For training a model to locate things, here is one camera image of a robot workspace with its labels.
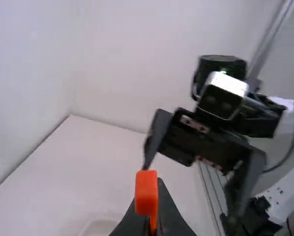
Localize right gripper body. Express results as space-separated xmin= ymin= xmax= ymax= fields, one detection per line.
xmin=161 ymin=107 xmax=251 ymax=173

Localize silver rails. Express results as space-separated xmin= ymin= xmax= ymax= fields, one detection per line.
xmin=198 ymin=162 xmax=230 ymax=222

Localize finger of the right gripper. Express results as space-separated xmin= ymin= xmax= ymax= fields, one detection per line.
xmin=224 ymin=146 xmax=267 ymax=222
xmin=142 ymin=109 xmax=175 ymax=171

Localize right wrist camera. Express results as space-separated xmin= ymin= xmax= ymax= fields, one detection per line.
xmin=197 ymin=71 xmax=250 ymax=121

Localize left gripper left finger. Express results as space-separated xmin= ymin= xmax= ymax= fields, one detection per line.
xmin=110 ymin=196 xmax=150 ymax=236

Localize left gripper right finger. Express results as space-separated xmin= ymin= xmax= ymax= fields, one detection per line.
xmin=157 ymin=178 xmax=195 ymax=236

